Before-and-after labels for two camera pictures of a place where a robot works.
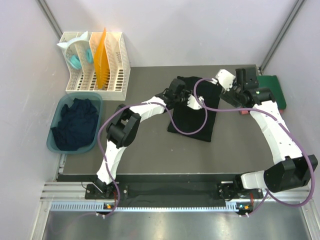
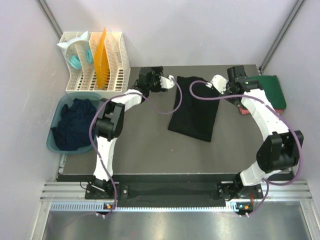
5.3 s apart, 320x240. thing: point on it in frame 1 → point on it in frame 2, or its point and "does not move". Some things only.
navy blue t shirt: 77,127 does not move
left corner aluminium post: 50,16 does not move
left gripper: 187,93 → 158,72
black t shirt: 197,124 does not move
